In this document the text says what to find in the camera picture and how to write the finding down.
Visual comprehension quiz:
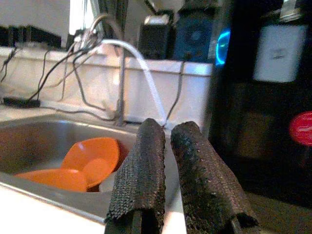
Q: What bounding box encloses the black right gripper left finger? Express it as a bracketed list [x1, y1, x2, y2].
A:
[104, 117, 167, 234]

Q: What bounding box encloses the blue box device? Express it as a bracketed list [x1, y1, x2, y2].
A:
[174, 9, 220, 63]

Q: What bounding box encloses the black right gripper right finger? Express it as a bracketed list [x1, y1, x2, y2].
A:
[170, 121, 259, 234]

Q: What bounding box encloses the stainless steel sink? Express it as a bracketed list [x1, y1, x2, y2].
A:
[0, 113, 186, 224]

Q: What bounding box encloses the black power adapter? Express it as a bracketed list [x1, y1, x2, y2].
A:
[2, 97, 41, 108]

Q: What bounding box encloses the orange plastic bowl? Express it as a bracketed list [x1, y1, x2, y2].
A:
[60, 137, 121, 190]

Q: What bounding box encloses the chrome faucet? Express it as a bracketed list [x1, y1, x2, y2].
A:
[81, 13, 129, 127]

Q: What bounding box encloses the orange plastic plate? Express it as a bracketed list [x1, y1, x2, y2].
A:
[14, 168, 88, 193]

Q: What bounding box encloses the large black appliance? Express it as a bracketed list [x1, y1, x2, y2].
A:
[209, 0, 312, 208]

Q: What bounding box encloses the white water hose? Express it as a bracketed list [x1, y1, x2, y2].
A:
[102, 39, 168, 125]

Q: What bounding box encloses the white plate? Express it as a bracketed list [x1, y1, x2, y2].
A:
[98, 170, 122, 193]

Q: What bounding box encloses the black box device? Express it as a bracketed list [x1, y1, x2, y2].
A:
[137, 14, 173, 60]

